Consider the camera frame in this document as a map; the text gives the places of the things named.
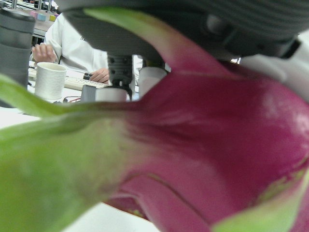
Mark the dark grey cylindrical flask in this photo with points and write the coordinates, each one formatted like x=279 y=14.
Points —
x=15 y=48

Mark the pink dragon fruit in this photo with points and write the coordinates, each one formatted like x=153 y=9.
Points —
x=205 y=133

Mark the small grey box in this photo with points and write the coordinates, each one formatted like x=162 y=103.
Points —
x=88 y=93

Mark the white textured cup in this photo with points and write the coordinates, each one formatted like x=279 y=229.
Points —
x=49 y=82

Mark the bystander hand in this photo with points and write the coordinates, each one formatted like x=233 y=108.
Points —
x=43 y=53
x=101 y=75

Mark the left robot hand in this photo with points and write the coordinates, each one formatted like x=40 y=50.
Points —
x=241 y=19

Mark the white keyboard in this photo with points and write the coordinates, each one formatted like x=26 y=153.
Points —
x=77 y=83

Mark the person in white shirt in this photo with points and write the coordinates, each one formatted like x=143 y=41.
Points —
x=70 y=48

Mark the pastel coloured boxes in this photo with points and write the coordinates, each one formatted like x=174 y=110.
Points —
x=44 y=16

